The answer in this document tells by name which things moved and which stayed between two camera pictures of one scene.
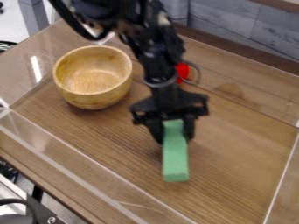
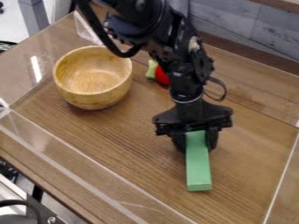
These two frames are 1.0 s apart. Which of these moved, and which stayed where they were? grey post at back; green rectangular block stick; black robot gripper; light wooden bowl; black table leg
Moved: black robot gripper; green rectangular block stick
Stayed: black table leg; light wooden bowl; grey post at back
